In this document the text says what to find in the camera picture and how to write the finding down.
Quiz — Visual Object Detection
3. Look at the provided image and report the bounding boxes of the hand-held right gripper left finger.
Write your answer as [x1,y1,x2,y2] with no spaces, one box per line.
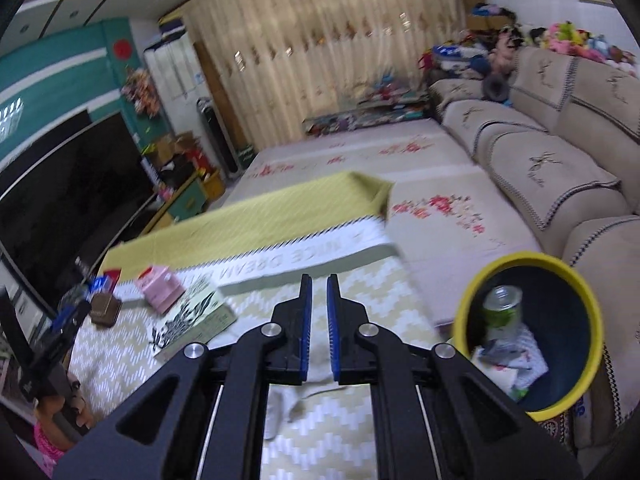
[52,274,314,480]

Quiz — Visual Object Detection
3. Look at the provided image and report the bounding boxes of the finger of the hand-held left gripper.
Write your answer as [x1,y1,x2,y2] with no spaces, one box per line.
[50,300,93,346]

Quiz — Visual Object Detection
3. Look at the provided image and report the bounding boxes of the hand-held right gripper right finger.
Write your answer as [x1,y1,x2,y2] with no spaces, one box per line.
[326,274,583,480]

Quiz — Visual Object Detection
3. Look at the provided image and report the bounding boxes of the clear bottle green label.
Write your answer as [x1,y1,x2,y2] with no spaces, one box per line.
[481,285,523,346]

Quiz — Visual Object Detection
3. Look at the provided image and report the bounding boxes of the yellow rimmed dark bin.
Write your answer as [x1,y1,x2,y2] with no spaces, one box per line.
[452,251,604,422]

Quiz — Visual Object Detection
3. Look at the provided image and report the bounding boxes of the person's left forearm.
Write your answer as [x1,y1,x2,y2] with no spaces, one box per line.
[32,420,68,478]

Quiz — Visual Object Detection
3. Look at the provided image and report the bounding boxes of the person's left hand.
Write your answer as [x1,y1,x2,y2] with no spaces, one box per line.
[36,377,96,443]

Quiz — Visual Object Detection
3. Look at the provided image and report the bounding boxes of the small brown box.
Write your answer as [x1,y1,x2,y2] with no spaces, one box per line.
[89,292,123,328]

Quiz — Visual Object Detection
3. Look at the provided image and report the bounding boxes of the blue red small box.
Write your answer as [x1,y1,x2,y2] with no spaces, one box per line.
[90,269,123,293]

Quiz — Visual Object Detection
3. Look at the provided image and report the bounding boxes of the yellow zigzag tablecloth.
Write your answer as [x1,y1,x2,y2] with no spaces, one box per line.
[70,170,451,480]

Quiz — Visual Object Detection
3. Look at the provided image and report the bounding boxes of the pink box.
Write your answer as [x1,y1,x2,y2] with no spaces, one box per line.
[135,264,185,313]

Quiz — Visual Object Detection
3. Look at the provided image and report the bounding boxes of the printed flat carton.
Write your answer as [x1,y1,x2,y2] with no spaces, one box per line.
[150,274,238,361]

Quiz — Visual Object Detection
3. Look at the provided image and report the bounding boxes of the black television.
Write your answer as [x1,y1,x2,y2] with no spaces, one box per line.
[0,109,161,318]

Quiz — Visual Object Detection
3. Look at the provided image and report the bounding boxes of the green yellow storage crate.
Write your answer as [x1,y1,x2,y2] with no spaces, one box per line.
[160,170,226,223]

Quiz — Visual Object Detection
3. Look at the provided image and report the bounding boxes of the floral floor mat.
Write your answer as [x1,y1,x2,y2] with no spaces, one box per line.
[227,117,543,326]

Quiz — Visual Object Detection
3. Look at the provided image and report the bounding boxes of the cardboard boxes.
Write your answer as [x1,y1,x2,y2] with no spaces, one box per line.
[150,132,201,168]

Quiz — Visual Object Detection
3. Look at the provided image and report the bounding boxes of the black tower fan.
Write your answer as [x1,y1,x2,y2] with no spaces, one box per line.
[196,97,238,176]

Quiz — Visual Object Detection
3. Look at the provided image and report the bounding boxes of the colourful pile of books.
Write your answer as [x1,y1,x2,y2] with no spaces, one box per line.
[302,77,432,137]

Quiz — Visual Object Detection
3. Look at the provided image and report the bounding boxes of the artificial flowers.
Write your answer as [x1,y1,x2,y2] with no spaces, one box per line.
[121,67,163,121]

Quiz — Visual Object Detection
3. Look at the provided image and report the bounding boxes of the beige sofa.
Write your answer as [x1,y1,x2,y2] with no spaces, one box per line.
[429,47,640,451]

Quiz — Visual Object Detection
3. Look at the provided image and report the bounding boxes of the white cabinet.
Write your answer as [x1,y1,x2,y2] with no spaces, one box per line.
[144,32,201,111]

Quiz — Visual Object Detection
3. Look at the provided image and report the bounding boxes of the beige patterned curtain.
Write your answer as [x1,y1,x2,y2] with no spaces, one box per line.
[185,0,466,151]

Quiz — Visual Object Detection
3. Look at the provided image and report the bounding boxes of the pile of plush toys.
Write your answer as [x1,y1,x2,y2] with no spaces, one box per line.
[420,2,640,101]

